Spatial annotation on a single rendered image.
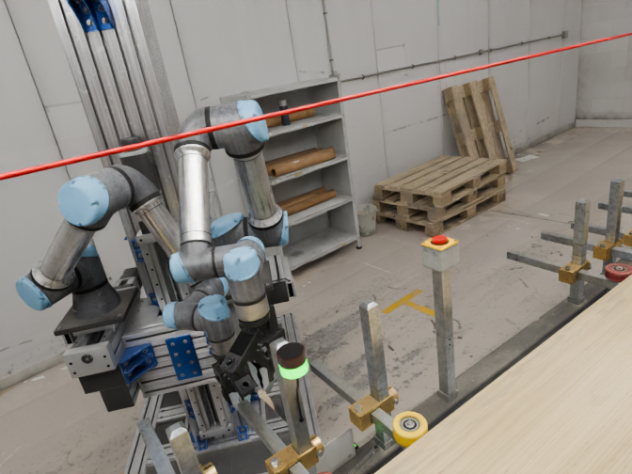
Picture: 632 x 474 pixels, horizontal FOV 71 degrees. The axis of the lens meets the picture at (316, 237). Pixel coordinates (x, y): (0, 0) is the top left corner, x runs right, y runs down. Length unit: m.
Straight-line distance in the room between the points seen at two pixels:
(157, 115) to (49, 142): 1.83
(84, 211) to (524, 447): 1.14
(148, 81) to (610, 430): 1.56
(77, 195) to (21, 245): 2.24
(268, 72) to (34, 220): 2.09
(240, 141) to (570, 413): 1.03
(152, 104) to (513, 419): 1.39
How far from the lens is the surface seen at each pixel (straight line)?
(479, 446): 1.11
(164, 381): 1.77
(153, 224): 1.33
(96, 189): 1.22
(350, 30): 4.62
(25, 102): 3.38
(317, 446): 1.18
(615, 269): 1.83
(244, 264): 0.94
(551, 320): 1.88
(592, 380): 1.32
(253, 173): 1.32
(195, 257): 1.07
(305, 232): 4.32
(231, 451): 2.17
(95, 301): 1.66
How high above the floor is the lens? 1.72
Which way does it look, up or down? 22 degrees down
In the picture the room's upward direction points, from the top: 9 degrees counter-clockwise
